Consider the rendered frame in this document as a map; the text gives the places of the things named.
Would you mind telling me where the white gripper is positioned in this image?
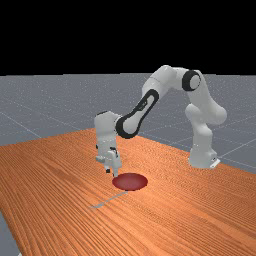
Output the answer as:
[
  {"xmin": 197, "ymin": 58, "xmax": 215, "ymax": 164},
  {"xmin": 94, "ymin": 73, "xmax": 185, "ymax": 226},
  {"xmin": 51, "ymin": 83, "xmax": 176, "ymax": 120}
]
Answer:
[{"xmin": 95, "ymin": 145, "xmax": 123, "ymax": 178}]

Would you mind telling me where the red plate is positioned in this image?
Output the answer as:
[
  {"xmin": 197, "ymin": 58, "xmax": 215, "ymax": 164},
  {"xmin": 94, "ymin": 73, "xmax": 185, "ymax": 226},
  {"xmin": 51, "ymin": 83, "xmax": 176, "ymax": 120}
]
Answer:
[{"xmin": 111, "ymin": 172, "xmax": 149, "ymax": 192}]

